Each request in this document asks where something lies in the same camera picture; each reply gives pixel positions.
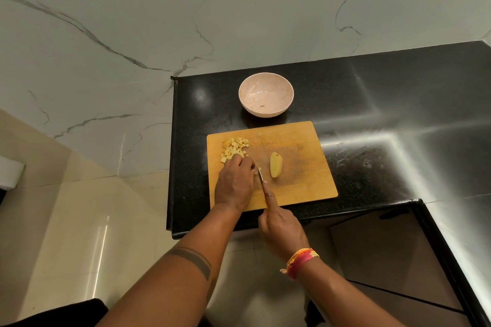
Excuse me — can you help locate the wooden cutting board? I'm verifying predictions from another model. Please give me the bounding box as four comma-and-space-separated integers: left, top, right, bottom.
206, 120, 339, 213

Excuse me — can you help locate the pink speckled bowl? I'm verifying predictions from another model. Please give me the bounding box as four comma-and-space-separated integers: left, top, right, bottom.
238, 72, 295, 119

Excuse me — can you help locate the red orange thread bracelet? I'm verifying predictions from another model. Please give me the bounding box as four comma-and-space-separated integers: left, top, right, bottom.
279, 247, 320, 281

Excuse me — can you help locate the yellow potato half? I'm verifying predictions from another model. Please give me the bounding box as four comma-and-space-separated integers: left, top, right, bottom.
270, 151, 284, 179

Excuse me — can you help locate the person's right forearm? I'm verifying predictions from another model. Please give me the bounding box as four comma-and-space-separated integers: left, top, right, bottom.
297, 258, 407, 327

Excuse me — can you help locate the person's left forearm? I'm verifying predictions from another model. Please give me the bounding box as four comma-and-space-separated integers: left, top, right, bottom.
96, 206, 246, 327

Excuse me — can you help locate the pile of diced potato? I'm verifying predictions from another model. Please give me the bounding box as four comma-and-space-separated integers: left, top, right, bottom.
220, 136, 251, 164

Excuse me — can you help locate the person's right hand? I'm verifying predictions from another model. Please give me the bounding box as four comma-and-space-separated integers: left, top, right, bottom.
257, 181, 310, 262

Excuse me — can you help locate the person's left hand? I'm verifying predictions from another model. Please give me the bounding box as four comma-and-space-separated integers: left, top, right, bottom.
214, 153, 257, 213

